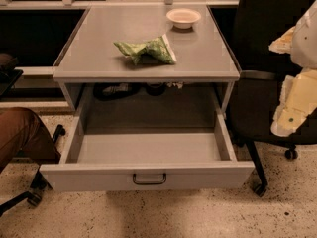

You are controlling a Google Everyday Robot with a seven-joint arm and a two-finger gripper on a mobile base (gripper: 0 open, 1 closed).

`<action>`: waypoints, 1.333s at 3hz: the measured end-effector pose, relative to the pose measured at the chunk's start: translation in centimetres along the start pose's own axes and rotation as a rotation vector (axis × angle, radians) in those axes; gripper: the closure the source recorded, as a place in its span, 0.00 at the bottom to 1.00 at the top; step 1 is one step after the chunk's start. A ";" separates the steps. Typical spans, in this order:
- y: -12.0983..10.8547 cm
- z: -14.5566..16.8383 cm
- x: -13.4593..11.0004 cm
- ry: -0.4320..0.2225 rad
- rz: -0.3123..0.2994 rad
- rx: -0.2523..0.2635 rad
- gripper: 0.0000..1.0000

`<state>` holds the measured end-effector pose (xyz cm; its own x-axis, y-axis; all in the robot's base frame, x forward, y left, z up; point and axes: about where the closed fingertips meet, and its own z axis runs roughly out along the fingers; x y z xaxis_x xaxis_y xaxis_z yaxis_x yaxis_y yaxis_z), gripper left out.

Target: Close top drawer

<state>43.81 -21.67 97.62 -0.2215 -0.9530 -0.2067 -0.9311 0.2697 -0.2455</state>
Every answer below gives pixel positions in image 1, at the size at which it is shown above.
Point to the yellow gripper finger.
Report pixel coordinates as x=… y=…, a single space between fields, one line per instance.
x=298 y=99
x=283 y=44

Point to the black drawer handle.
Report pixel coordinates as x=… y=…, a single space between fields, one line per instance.
x=149 y=179

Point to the black office chair right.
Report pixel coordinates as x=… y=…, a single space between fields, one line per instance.
x=256 y=94

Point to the brown trouser leg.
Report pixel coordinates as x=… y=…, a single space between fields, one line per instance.
x=21 y=129

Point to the grey drawer cabinet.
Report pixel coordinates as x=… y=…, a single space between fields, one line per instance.
x=201 y=54

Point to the white bowl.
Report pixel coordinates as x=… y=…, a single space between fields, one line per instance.
x=183 y=18

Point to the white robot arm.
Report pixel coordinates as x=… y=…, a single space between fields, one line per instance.
x=304 y=40

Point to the grey top drawer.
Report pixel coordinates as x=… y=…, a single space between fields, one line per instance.
x=181 y=133

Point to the green chip bag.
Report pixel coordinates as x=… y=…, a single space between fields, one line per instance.
x=159 y=48

